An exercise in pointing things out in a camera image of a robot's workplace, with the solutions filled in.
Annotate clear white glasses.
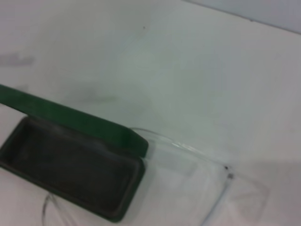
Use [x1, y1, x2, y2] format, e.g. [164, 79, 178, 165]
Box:
[41, 127, 271, 226]

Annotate green glasses case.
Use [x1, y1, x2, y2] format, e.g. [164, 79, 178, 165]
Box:
[0, 84, 149, 223]

